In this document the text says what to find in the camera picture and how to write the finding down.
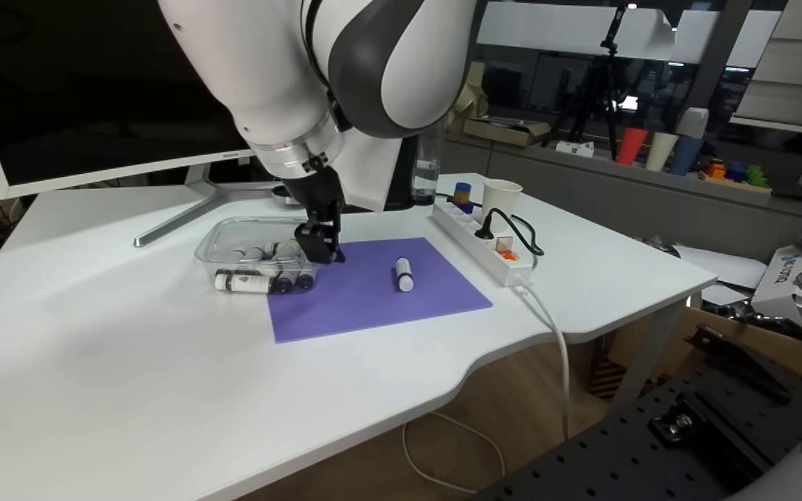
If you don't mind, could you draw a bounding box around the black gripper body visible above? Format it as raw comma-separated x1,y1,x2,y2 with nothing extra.
284,166,347,231

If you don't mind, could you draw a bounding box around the dark capped tube inside container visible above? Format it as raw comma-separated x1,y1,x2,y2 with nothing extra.
268,268,318,298

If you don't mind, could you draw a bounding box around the white tube inside container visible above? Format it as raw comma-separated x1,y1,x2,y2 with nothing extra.
212,268,275,298

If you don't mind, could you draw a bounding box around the clear plastic container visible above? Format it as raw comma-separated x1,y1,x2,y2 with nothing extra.
193,216,321,298

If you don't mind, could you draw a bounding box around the purple rectangular mat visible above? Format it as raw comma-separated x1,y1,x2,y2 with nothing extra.
265,236,496,346

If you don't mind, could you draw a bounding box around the white tube with dark cap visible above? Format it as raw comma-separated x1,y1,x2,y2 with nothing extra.
389,255,417,294

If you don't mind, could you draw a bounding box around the white monitor stand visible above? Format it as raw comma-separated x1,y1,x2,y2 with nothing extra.
131,165,279,251

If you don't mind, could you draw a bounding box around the white paper cup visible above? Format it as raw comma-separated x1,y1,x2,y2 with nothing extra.
481,176,523,213

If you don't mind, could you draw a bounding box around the black computer monitor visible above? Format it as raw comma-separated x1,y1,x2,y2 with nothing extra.
0,0,258,202

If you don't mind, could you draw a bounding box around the black tripod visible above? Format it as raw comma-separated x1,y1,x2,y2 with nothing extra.
549,0,645,161

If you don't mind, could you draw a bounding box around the red cup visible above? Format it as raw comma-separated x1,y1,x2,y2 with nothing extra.
616,124,652,169

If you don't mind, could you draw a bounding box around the gray table leg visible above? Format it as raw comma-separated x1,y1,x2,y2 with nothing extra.
613,294,701,407

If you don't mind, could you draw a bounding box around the white plastic cup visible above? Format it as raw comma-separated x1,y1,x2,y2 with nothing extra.
644,131,678,176

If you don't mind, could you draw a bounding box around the blue cup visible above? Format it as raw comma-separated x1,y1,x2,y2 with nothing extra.
665,133,704,179

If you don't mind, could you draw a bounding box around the black perforated breadboard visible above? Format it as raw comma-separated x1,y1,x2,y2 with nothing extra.
481,322,802,501

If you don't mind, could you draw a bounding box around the white paper sheet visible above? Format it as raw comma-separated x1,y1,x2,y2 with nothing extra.
674,243,772,293

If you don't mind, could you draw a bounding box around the white power strip orange switch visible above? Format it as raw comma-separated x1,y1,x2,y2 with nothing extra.
429,198,541,287

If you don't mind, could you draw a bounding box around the black plug cable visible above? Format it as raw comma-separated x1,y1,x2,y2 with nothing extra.
472,202,549,259

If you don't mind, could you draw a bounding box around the thin white floor cable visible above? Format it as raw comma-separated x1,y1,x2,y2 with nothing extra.
397,407,509,499

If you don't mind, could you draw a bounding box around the white power strip cable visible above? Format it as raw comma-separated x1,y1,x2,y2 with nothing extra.
509,277,575,443

